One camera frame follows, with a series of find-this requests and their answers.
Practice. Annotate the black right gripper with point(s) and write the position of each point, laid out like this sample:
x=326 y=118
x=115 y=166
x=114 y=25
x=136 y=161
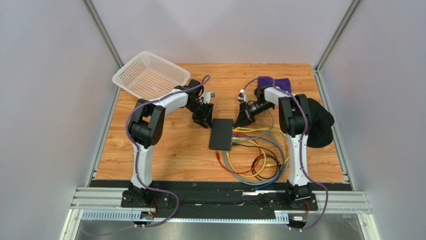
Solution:
x=245 y=112

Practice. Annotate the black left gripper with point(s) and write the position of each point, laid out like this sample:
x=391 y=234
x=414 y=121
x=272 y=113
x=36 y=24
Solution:
x=207 y=114

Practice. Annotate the black network switch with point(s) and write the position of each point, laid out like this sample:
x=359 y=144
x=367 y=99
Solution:
x=221 y=134

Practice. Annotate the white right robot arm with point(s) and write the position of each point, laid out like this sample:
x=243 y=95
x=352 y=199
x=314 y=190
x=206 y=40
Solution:
x=294 y=122

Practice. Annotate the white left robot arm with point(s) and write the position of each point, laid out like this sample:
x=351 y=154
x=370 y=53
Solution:
x=145 y=125

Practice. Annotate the purple folded cloth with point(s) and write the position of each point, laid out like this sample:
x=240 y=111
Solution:
x=283 y=83

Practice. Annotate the white plastic basket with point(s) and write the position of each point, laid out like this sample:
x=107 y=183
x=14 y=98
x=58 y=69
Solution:
x=148 y=76

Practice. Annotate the black bucket hat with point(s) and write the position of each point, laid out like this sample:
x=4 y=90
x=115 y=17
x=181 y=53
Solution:
x=320 y=134

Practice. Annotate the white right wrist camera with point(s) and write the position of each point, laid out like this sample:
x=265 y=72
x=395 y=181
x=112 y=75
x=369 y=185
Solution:
x=242 y=96

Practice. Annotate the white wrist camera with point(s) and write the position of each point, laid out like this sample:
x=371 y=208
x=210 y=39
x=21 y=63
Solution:
x=205 y=97
x=242 y=96

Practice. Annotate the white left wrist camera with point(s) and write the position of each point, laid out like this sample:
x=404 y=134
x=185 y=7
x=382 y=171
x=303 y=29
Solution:
x=205 y=97

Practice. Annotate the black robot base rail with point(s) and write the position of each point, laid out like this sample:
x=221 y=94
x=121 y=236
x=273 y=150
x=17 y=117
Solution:
x=210 y=200

